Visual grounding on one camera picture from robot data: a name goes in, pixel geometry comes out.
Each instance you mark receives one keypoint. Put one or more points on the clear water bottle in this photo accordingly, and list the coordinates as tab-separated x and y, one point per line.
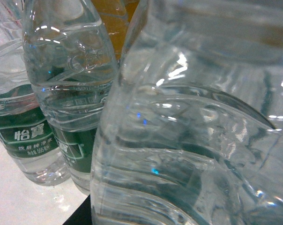
192	130

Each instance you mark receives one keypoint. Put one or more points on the water bottle barcode label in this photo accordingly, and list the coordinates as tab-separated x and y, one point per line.
71	64

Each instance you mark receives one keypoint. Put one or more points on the water bottle team label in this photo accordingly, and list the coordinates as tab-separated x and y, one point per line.
24	131

